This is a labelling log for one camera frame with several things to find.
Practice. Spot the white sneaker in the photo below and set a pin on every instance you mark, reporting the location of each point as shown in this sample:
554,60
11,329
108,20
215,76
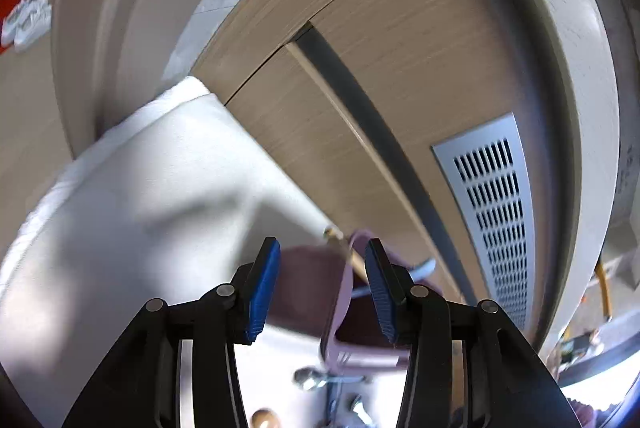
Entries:
35,32
22,15

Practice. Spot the wooden cabinet front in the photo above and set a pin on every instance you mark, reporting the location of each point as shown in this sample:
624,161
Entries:
400,32

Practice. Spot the grey stone countertop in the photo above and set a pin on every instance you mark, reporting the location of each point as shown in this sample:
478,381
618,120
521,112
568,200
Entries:
575,57

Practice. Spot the wooden wall column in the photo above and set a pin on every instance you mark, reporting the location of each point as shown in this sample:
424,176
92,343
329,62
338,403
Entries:
125,7

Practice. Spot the wooden chopstick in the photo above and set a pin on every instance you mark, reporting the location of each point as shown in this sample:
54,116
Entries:
358,266

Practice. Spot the long grey vent grille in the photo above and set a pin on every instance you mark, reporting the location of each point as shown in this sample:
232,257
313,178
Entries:
495,208

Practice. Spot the purple plastic utensil bin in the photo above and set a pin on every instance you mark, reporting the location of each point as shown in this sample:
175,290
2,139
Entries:
310,293

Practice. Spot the white tablecloth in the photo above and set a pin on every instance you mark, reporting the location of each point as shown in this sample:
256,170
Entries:
150,208

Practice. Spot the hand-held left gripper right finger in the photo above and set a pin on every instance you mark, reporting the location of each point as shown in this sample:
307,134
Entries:
380,293

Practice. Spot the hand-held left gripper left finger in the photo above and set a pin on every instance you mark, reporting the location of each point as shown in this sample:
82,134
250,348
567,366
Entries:
262,288

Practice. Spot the wooden spoon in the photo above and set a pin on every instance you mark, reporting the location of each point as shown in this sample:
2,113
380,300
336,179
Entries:
265,419

